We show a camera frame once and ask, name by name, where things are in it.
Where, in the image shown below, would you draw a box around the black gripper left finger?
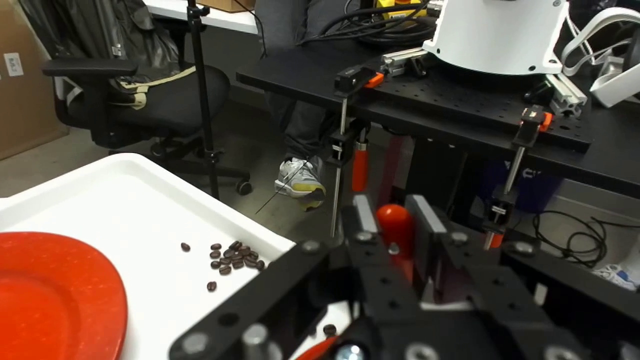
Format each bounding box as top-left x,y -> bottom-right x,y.
339,195 -> 384,258

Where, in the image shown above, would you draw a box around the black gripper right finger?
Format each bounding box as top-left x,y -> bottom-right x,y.
409,195 -> 472,282

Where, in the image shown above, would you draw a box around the red handled metal spoon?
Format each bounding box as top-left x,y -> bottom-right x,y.
375,203 -> 418,279

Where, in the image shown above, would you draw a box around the red cylinder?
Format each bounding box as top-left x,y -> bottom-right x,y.
350,143 -> 373,197

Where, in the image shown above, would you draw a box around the white yellow sneaker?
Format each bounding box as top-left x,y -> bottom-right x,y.
275,156 -> 328,200

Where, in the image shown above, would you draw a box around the blue bin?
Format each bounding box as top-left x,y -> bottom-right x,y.
479,158 -> 565,217

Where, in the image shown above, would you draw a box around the seated person grey trousers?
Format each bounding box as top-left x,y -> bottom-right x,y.
256,0 -> 336,160

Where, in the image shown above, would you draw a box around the loose scattered coffee beans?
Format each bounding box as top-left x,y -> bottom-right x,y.
178,239 -> 339,338

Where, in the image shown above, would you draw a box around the orange black bar clamp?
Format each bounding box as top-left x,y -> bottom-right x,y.
328,62 -> 388,239
483,105 -> 556,253

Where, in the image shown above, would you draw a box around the yellow emergency stop button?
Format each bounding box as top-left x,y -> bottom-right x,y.
375,0 -> 429,13

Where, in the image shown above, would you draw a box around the white plastic tray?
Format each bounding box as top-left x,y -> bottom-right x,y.
0,153 -> 356,360

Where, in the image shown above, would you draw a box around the black office chair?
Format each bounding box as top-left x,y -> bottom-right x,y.
42,59 -> 256,200

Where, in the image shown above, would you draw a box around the white plastic block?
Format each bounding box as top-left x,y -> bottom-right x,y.
588,62 -> 640,108

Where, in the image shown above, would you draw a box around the cardboard box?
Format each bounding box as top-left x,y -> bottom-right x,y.
198,0 -> 258,15
0,0 -> 70,163

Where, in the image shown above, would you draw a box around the white desk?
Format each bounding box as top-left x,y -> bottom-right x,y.
142,0 -> 258,36

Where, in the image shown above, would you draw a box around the red plate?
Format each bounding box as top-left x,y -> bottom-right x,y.
0,231 -> 131,360

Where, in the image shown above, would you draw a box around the black floor cable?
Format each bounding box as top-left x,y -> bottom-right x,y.
533,208 -> 611,271

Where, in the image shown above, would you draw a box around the aluminium mounting bracket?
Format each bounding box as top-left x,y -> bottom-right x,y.
543,71 -> 590,119
381,47 -> 432,78

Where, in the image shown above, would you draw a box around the black cable bundle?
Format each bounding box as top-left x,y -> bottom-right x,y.
299,0 -> 442,48

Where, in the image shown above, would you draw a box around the black camera stand pole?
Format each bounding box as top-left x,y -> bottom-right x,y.
186,0 -> 224,200

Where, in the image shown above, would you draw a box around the cream rope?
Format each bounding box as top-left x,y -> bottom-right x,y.
109,65 -> 198,113

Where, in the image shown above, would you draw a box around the white cable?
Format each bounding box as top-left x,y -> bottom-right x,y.
558,6 -> 640,68

